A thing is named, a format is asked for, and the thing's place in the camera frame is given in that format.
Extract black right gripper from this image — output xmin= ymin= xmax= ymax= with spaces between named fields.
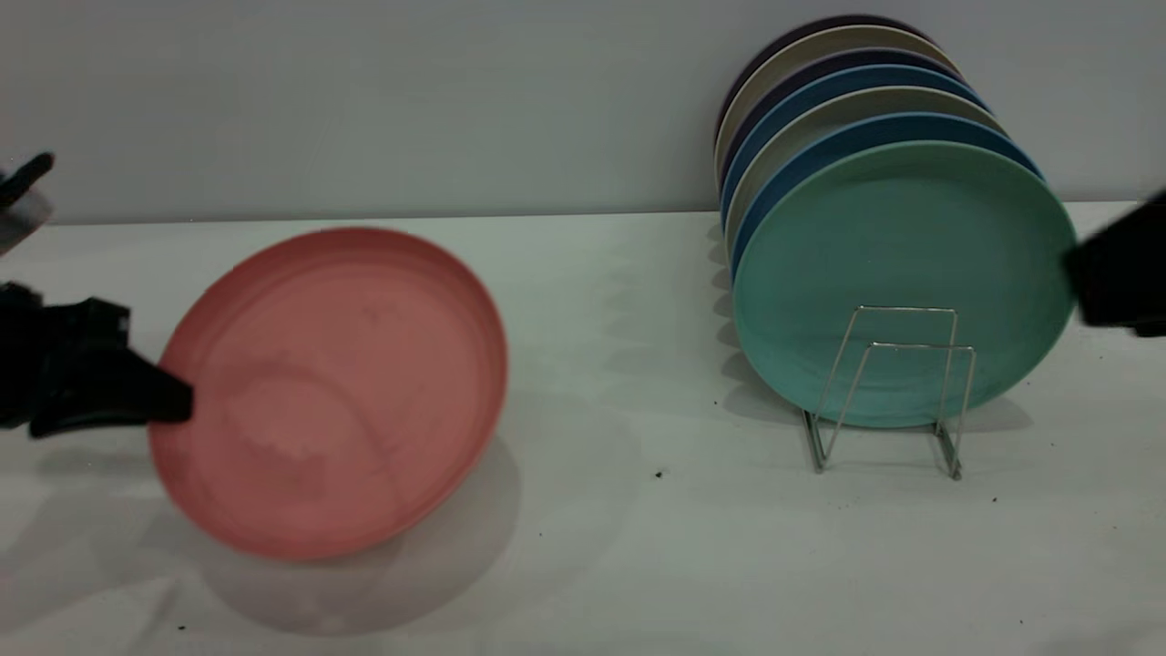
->
xmin=1061 ymin=187 xmax=1166 ymax=339

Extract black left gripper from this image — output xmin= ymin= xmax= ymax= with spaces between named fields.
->
xmin=0 ymin=282 xmax=195 ymax=440

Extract pink round plate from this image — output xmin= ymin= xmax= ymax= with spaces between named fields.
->
xmin=148 ymin=226 xmax=509 ymax=561

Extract green round plate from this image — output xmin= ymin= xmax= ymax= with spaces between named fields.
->
xmin=731 ymin=139 xmax=1079 ymax=429

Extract blue round plate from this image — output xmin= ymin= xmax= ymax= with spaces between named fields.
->
xmin=720 ymin=64 xmax=989 ymax=229
xmin=729 ymin=111 xmax=1044 ymax=274

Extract beige round plate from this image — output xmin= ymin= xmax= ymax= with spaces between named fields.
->
xmin=724 ymin=86 xmax=1007 ymax=256
xmin=713 ymin=25 xmax=965 ymax=179

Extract dark navy round plate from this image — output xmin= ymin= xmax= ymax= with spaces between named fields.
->
xmin=717 ymin=47 xmax=962 ymax=197

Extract dark purple round plate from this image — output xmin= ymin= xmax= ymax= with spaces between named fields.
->
xmin=713 ymin=13 xmax=935 ymax=138

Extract silver wire plate rack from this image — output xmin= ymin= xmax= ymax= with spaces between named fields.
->
xmin=802 ymin=305 xmax=977 ymax=481

